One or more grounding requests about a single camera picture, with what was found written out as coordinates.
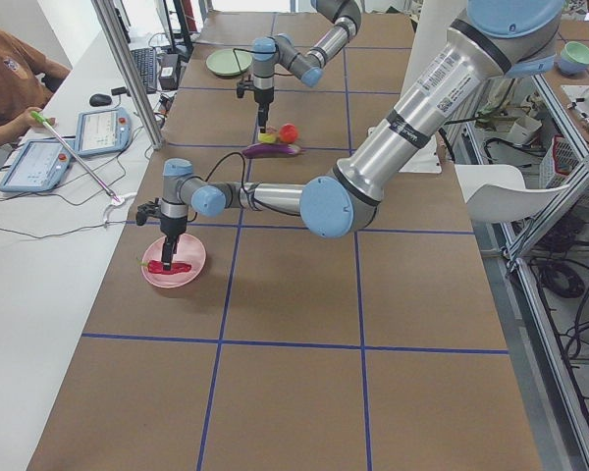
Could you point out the white chair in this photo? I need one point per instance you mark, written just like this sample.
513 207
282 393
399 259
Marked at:
498 194

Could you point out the red chili pepper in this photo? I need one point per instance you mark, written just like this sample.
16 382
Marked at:
157 267

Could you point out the yellow-pink peach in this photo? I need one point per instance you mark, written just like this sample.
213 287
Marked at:
270 136

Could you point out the teach pendant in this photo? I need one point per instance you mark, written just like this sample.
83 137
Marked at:
103 131
39 166

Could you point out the black box device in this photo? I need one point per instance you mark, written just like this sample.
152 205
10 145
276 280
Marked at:
169 71

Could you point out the pink plate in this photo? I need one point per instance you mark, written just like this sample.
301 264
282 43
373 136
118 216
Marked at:
189 249

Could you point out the person in brown shirt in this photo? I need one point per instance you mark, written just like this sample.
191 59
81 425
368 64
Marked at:
21 91

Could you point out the red orange fruit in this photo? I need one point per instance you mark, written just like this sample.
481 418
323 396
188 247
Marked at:
288 133

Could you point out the black keyboard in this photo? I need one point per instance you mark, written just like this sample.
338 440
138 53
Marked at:
145 61

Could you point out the purple eggplant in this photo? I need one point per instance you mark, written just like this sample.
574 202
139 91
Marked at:
274 150

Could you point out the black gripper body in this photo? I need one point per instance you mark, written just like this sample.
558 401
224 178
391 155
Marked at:
171 227
262 97

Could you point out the teach pendant near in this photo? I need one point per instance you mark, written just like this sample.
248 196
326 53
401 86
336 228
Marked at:
39 166

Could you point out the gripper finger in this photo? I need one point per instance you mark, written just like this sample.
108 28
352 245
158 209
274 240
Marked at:
169 248
263 116

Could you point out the mint green plate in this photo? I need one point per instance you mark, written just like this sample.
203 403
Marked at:
228 63

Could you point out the aluminium frame post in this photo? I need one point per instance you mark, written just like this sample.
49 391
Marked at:
106 15

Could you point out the black computer mouse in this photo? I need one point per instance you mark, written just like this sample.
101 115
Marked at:
99 100

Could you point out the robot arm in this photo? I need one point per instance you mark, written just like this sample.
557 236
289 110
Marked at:
270 51
486 40

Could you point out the green handled stick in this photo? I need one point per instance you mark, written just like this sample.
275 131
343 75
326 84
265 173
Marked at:
116 200

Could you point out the teach pendant far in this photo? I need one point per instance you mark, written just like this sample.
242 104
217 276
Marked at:
103 131

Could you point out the stacked green blue bowls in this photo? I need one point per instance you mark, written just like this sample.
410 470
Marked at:
574 58

